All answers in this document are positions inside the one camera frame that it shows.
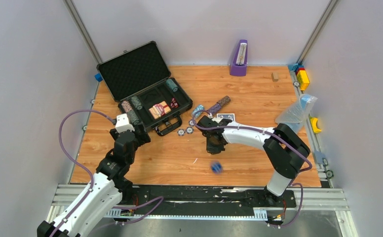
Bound clear round dealer button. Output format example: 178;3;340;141
153;101;170;115

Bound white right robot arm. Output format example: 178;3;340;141
195;116;313;206

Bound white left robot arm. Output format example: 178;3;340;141
37;123;151;237

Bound black poker set case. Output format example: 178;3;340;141
97;41;193;136

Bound blue dealer button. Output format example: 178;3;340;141
210;162;223;174

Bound olive blue chip stack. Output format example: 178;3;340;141
126;110;141;125
130;96;144;110

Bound blue playing card deck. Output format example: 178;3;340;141
216;113;235;121

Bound light blue chip stack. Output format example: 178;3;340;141
191;104;205;119

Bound red playing card box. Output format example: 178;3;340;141
149;105;171;119

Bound brown purple chip stack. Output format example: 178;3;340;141
217;95;231;107

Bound dark green chip stack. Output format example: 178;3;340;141
165;79;178;92

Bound purple metronome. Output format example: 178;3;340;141
230;39;248;77

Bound clear bubble wrap bag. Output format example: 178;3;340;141
275;94;318;134

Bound small wooden block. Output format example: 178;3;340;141
271;72;279;82

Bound yellow curved toy piece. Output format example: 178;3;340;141
310;117;322;134

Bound yellow toy block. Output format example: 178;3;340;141
296;69;310;91

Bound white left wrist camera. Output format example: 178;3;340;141
115;114;135;133

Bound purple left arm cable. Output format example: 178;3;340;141
47;109;165;237

